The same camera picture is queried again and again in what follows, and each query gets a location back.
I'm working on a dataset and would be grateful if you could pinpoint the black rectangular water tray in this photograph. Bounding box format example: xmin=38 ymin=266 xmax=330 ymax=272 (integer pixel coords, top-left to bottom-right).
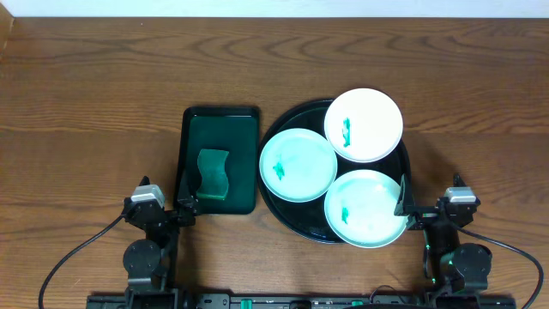
xmin=173 ymin=106 xmax=259 ymax=215

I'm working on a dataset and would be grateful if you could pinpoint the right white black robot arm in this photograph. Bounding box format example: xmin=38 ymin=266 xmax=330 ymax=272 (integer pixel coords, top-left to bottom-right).
xmin=394 ymin=174 xmax=492 ymax=308

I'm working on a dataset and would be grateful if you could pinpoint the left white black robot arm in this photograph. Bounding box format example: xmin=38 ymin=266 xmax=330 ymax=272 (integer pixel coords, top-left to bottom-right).
xmin=122 ymin=176 xmax=196 ymax=309

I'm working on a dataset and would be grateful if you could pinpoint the pale green plate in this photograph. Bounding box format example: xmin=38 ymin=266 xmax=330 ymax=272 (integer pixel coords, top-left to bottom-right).
xmin=259 ymin=128 xmax=338 ymax=203
xmin=324 ymin=169 xmax=407 ymax=249

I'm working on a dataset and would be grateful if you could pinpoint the green scrubbing sponge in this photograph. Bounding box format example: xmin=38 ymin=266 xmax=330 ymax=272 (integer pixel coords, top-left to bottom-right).
xmin=196 ymin=148 xmax=229 ymax=201

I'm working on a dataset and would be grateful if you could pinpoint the white plate green stain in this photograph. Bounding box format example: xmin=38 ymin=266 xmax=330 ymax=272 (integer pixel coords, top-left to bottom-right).
xmin=323 ymin=88 xmax=403 ymax=163

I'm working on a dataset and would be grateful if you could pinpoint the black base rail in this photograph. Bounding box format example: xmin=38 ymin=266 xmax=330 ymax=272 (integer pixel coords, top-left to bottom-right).
xmin=85 ymin=291 xmax=518 ymax=309

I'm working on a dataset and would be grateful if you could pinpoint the pale green plate front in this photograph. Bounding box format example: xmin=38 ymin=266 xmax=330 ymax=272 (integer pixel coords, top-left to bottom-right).
xmin=324 ymin=169 xmax=407 ymax=249

